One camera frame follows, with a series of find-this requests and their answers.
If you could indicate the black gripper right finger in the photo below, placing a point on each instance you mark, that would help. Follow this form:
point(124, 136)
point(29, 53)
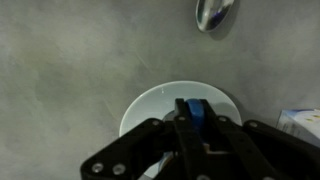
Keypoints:
point(266, 153)

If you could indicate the white blue tea box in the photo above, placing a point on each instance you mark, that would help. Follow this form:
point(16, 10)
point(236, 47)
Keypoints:
point(300, 126)

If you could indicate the metal spoon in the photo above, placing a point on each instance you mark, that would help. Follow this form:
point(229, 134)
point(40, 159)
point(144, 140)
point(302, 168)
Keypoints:
point(211, 15)

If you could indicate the blue mug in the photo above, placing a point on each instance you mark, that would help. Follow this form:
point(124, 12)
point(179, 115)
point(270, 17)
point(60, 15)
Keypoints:
point(195, 111)

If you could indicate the white round plate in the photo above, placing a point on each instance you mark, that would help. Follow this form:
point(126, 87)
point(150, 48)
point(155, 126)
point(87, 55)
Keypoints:
point(153, 103)

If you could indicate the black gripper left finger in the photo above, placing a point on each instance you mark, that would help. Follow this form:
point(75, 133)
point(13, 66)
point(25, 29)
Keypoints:
point(150, 150)

